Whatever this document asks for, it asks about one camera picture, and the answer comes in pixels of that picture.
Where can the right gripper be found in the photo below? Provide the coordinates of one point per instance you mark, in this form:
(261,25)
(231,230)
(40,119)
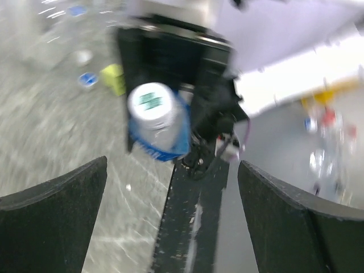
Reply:
(175,53)

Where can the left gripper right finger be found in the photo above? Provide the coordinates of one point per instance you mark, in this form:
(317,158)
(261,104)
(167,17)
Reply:
(295,231)

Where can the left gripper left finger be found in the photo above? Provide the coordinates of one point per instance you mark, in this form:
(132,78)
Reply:
(48,227)

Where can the blue label water bottle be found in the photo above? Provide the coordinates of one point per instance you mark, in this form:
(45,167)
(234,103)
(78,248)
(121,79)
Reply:
(159,121)

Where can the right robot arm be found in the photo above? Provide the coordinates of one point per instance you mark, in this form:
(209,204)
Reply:
(281,50)

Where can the blue white bottle cap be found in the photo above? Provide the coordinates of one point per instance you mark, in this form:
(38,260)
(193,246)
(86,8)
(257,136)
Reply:
(87,80)

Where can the green toy block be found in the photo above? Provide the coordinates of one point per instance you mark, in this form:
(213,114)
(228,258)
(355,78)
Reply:
(113,78)

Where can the bottles outside the cell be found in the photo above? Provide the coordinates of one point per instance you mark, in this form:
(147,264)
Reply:
(336,120)

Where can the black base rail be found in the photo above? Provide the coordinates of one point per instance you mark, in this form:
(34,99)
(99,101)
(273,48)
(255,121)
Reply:
(188,231)

